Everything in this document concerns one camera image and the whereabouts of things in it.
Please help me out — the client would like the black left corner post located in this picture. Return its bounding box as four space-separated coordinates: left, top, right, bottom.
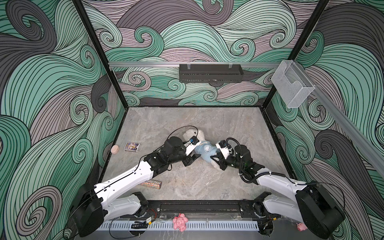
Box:
73 0 129 111

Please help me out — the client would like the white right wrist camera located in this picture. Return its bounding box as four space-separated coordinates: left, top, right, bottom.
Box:
216 140 234 159

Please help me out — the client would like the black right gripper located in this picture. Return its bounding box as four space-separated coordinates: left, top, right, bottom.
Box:
209 151 245 172

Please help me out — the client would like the colourful card box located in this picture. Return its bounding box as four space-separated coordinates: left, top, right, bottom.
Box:
124 142 141 153

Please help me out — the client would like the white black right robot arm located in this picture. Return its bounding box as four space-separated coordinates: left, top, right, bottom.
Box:
210 144 346 239

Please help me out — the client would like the black wall-mounted tray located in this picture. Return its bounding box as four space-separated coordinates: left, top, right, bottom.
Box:
179 64 244 84

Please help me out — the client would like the pink round wooden block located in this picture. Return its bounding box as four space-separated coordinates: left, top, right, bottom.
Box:
111 145 120 155

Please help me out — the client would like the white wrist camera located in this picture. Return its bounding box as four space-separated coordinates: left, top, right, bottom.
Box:
216 140 234 159
186 136 201 156

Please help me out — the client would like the white plush teddy bear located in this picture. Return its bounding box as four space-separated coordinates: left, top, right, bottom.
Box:
183 129 221 171

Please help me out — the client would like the glitter multicolour tube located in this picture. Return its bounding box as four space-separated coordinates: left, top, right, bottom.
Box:
140 179 162 190

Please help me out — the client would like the white slotted cable duct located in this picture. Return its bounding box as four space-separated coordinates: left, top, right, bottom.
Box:
97 220 259 232

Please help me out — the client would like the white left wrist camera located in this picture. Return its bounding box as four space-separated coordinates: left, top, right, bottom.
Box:
186 136 201 156

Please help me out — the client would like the light blue fleece hoodie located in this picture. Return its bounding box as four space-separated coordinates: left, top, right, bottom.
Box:
194 141 219 165

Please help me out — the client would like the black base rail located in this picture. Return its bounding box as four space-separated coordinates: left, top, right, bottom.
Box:
145 200 265 215

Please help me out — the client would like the aluminium rail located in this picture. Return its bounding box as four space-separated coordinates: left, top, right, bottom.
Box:
108 61 281 70
296 63 384 176

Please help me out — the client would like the aluminium rail back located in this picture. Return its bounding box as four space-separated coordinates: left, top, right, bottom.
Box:
108 61 281 70

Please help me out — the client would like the black cage corner post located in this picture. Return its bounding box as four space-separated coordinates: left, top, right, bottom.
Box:
261 0 329 111

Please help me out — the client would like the pink plush toy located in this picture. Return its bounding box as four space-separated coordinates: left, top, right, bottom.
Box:
173 213 189 232

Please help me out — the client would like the small pink toy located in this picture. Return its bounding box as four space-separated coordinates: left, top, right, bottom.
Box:
297 223 308 232

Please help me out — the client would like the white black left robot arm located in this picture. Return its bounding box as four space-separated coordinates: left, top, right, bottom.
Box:
69 136 201 237

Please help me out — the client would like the clear acrylic wall bin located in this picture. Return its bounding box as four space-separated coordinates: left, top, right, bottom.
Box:
271 60 315 109

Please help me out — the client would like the aluminium rail right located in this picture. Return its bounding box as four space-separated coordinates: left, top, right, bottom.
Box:
296 63 384 176

